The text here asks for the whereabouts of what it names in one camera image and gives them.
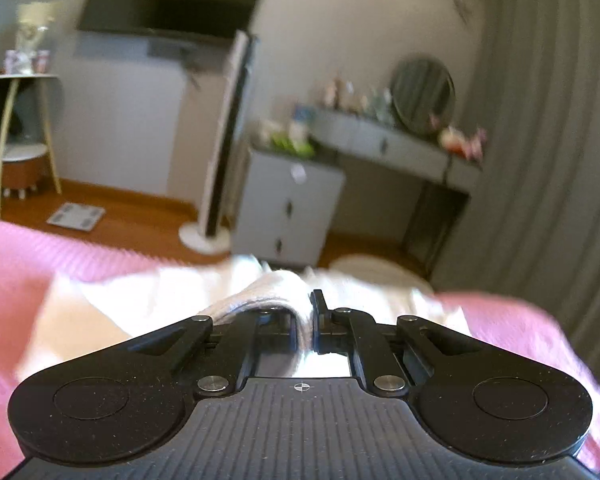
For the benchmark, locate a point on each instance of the pink cup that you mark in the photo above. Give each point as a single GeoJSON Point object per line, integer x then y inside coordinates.
{"type": "Point", "coordinates": [14, 62]}
{"type": "Point", "coordinates": [42, 61]}

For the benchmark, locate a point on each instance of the round black-framed mirror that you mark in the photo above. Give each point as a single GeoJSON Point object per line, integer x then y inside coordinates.
{"type": "Point", "coordinates": [422, 95]}

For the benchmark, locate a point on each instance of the blue and white box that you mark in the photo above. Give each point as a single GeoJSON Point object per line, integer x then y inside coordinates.
{"type": "Point", "coordinates": [301, 122]}

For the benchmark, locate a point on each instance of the brown footstool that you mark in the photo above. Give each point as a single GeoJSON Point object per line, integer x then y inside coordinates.
{"type": "Point", "coordinates": [25, 175]}

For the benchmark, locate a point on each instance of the group of cosmetic bottles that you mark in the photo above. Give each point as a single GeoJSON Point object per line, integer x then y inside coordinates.
{"type": "Point", "coordinates": [355, 97]}

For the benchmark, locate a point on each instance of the grey vanity desk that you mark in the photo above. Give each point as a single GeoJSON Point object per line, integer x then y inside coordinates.
{"type": "Point", "coordinates": [389, 145]}

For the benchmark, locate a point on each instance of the grey drawer cabinet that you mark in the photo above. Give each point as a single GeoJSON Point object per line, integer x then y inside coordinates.
{"type": "Point", "coordinates": [285, 205]}

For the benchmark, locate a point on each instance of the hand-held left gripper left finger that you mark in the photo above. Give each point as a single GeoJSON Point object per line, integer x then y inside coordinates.
{"type": "Point", "coordinates": [250, 345]}

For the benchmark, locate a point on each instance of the grey curtain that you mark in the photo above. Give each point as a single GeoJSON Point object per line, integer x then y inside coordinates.
{"type": "Point", "coordinates": [544, 135]}

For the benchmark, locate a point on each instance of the green dish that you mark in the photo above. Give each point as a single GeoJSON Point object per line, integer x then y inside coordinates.
{"type": "Point", "coordinates": [292, 146]}

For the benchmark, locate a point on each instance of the pink plush toy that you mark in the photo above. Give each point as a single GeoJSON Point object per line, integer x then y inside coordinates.
{"type": "Point", "coordinates": [462, 142]}

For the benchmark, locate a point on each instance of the white tower fan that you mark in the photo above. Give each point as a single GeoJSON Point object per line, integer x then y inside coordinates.
{"type": "Point", "coordinates": [225, 135]}

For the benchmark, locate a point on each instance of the cream flower bouquet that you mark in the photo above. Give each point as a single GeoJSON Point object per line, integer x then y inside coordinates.
{"type": "Point", "coordinates": [34, 30]}

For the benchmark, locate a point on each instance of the white knit sweater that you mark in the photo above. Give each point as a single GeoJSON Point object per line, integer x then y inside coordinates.
{"type": "Point", "coordinates": [130, 305]}

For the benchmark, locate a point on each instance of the grey bathroom scale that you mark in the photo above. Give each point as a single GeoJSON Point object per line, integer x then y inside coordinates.
{"type": "Point", "coordinates": [76, 216]}

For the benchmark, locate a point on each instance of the white two-tier side table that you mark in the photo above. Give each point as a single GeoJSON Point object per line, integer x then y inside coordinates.
{"type": "Point", "coordinates": [20, 151]}

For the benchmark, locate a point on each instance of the pink ribbed blanket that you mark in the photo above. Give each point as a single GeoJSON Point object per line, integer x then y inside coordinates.
{"type": "Point", "coordinates": [15, 280]}

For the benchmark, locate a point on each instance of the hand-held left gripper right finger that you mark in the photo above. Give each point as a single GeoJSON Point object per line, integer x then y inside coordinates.
{"type": "Point", "coordinates": [321, 330]}

